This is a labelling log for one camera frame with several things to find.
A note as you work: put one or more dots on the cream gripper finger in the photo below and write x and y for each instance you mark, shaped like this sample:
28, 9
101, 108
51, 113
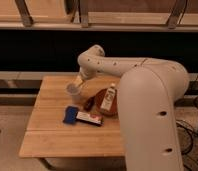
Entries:
78, 82

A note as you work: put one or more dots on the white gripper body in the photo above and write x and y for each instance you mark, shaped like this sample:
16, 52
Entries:
85, 76

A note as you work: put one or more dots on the translucent ceramic cup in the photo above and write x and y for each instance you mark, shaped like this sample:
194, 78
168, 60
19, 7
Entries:
75, 92

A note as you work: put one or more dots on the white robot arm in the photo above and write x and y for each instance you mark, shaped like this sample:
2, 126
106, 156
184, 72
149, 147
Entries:
146, 93

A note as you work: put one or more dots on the brown round plate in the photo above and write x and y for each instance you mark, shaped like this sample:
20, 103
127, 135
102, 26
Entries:
98, 100

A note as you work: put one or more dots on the small dark brown object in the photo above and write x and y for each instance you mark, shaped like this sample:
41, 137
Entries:
89, 104

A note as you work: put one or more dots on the blue and white box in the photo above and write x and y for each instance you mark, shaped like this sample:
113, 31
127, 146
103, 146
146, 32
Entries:
73, 114

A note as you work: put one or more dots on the white bottle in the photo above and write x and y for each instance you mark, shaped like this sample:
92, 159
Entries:
108, 98

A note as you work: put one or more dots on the wooden table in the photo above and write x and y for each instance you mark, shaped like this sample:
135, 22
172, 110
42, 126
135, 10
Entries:
47, 136

